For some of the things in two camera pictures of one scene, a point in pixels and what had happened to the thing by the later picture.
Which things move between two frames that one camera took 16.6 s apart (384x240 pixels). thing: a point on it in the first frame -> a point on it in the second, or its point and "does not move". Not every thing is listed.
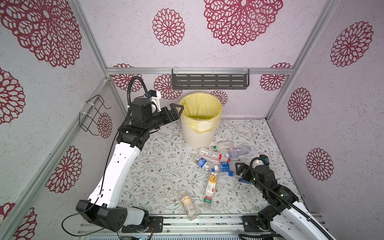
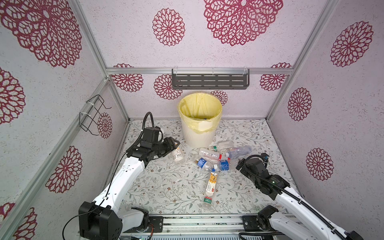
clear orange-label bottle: [189, 207] -> [178, 157]
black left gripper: [167, 114] -> [169, 140]
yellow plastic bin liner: [201, 112] does not move
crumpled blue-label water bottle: [210, 165] does not move
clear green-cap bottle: [223, 146] does not move
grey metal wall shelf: [210, 78] does not move
